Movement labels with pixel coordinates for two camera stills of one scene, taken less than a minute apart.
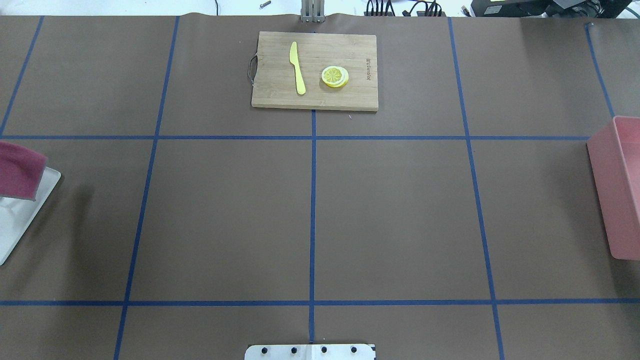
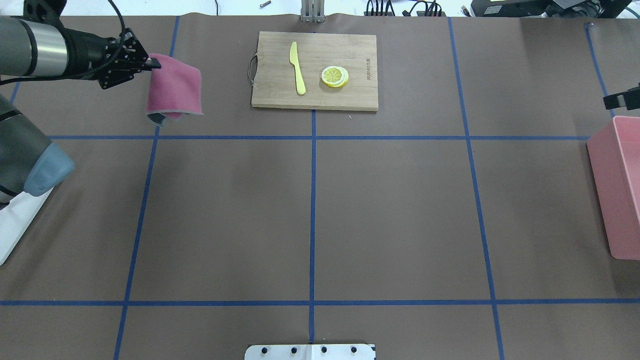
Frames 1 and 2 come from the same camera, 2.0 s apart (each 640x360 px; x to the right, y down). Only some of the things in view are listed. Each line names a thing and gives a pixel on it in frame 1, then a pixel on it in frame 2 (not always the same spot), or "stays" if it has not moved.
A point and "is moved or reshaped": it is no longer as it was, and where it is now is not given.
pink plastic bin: x=614 y=153 stays
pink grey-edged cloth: x=21 y=170 is moved or reshaped
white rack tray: x=17 y=215 stays
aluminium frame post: x=312 y=11 stays
